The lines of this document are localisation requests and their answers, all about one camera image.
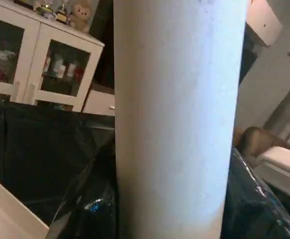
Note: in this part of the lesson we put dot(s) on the white plastic table top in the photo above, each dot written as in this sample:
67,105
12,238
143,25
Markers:
5,214

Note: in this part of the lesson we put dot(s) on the black plastic mat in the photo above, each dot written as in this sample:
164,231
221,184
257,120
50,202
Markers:
40,144

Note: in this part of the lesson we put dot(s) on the white plastic table leg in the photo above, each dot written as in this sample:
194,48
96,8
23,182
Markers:
179,124

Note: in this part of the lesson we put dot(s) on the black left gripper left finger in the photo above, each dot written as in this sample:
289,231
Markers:
92,204

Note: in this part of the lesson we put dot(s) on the white drawer unit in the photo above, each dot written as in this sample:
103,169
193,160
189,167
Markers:
100,103

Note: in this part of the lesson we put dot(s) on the beige plush toy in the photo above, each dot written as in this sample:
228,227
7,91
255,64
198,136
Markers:
82,15

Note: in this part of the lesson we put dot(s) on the brown wicker chair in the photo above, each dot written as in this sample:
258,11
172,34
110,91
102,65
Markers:
256,139

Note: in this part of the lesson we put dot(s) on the white glass door cabinet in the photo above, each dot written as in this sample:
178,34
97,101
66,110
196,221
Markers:
35,59

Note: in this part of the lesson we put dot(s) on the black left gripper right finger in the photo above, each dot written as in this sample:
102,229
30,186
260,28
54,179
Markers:
256,204

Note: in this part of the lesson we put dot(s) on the white cushioned seat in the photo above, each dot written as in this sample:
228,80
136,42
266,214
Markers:
284,167

